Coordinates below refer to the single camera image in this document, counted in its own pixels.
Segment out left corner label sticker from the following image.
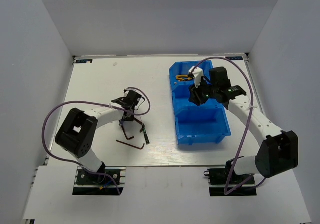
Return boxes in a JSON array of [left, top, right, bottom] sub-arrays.
[[75, 59, 93, 64]]

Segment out brown hex key short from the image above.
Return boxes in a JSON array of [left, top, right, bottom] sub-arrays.
[[121, 125, 134, 140]]

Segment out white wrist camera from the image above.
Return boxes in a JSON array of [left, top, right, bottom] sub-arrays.
[[123, 89, 136, 97], [188, 66, 204, 88]]

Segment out corner label sticker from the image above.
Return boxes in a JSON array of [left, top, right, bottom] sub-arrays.
[[226, 56, 243, 61], [75, 59, 93, 64]]

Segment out brown hex key long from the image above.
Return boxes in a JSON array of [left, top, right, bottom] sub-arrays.
[[115, 140, 145, 150]]

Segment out green black small screwdriver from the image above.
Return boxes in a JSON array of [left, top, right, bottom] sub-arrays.
[[140, 124, 150, 144]]

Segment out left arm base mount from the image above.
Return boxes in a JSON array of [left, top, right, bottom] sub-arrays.
[[72, 167, 126, 196]]

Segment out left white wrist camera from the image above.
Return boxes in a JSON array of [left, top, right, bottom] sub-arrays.
[[123, 89, 136, 97]]

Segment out right corner label sticker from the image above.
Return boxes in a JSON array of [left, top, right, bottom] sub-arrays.
[[226, 56, 243, 61]]

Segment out yellow pliers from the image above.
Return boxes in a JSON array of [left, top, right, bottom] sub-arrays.
[[175, 74, 193, 81]]

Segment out blue plastic bin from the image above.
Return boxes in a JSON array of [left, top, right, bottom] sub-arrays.
[[172, 97, 231, 145], [169, 60, 213, 105]]

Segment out blue plastic bin near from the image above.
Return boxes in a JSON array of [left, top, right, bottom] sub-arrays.
[[172, 97, 231, 145]]

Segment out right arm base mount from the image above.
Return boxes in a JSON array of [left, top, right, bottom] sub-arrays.
[[203, 168, 257, 197]]

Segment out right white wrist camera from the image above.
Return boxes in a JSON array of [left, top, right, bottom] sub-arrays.
[[188, 66, 204, 88]]

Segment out blue plastic bin far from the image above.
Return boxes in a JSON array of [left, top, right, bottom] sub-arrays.
[[169, 60, 213, 105]]

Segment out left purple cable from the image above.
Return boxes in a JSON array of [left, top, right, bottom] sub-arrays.
[[41, 86, 151, 194]]

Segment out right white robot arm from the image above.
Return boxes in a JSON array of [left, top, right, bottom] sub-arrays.
[[188, 67, 299, 183]]

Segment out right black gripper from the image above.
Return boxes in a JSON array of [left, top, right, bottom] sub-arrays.
[[188, 77, 219, 106]]

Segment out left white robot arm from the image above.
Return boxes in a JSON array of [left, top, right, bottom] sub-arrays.
[[55, 90, 143, 183]]

